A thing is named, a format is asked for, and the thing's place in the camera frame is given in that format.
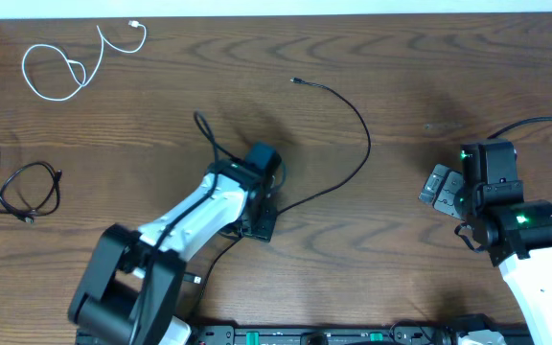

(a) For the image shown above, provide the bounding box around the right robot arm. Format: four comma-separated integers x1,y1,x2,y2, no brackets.
419,139,552,344

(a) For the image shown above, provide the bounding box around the black thin cable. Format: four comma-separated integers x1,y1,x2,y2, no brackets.
182,77,372,317
0,138,63,224

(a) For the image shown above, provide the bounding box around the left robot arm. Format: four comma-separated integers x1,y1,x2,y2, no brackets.
67,143,282,344

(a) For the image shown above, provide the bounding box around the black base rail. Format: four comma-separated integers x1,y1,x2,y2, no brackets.
184,313,536,345

